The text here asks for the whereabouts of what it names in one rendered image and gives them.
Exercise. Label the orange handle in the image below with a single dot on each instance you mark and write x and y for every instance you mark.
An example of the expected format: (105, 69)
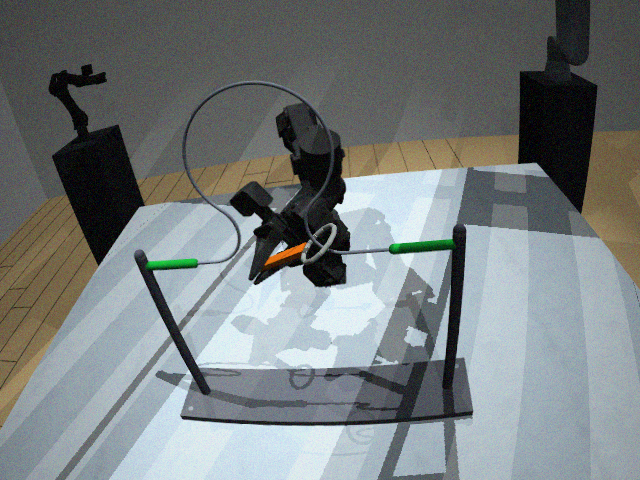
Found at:
(302, 249)

